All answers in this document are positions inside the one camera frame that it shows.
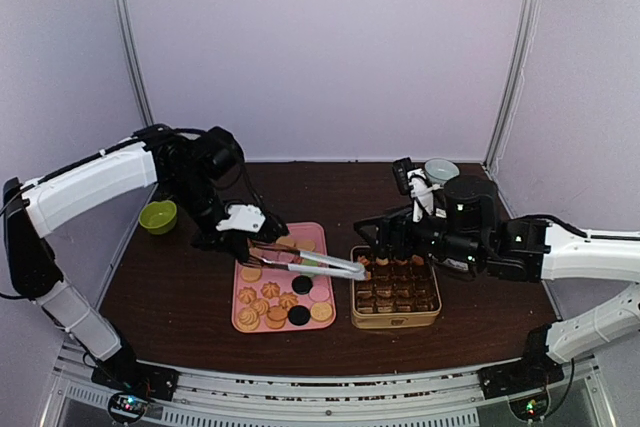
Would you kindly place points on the black sandwich cookie lower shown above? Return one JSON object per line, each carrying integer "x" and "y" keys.
{"x": 299, "y": 315}

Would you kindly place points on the green plastic bowl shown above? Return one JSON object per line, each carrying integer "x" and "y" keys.
{"x": 158, "y": 217}

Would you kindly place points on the left aluminium frame post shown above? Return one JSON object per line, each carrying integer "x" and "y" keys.
{"x": 132, "y": 63}

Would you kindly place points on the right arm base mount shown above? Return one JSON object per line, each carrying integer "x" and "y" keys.
{"x": 525, "y": 386}

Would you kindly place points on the pale ceramic bowl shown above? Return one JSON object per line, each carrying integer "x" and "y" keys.
{"x": 439, "y": 170}

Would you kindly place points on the beige round biscuit corner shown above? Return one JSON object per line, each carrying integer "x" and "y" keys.
{"x": 322, "y": 311}

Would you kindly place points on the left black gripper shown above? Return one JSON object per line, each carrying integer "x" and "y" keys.
{"x": 231, "y": 241}

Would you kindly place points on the right aluminium frame post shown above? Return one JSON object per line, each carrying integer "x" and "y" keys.
{"x": 513, "y": 85}

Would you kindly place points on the pink plastic tray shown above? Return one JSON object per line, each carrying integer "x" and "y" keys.
{"x": 262, "y": 298}

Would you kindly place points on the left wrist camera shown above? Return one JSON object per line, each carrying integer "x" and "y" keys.
{"x": 242, "y": 217}

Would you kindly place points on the pink sandwich cookie lower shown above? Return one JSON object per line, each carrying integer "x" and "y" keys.
{"x": 319, "y": 293}

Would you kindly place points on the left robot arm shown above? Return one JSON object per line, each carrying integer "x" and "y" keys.
{"x": 184, "y": 163}

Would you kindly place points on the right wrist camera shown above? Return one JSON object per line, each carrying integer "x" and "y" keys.
{"x": 415, "y": 183}

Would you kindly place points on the gold cookie tin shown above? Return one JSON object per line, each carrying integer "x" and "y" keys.
{"x": 395, "y": 296}

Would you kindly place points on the metal serving tongs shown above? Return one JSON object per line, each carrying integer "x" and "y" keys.
{"x": 275, "y": 256}

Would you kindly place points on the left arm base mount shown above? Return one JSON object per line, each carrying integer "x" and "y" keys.
{"x": 133, "y": 399}

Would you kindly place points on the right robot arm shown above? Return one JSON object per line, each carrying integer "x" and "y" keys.
{"x": 531, "y": 248}

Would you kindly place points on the black sandwich cookie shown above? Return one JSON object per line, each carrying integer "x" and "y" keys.
{"x": 299, "y": 315}
{"x": 302, "y": 285}

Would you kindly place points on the green sandwich cookie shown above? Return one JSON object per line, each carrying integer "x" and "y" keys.
{"x": 307, "y": 262}

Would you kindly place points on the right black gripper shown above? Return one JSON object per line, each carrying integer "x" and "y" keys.
{"x": 387, "y": 227}

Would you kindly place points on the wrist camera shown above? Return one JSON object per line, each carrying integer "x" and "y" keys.
{"x": 242, "y": 217}
{"x": 415, "y": 183}

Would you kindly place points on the black sandwich cookie upper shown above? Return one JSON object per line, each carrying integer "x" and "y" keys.
{"x": 302, "y": 285}

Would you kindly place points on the aluminium frame post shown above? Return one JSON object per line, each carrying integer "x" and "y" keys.
{"x": 513, "y": 85}
{"x": 132, "y": 63}

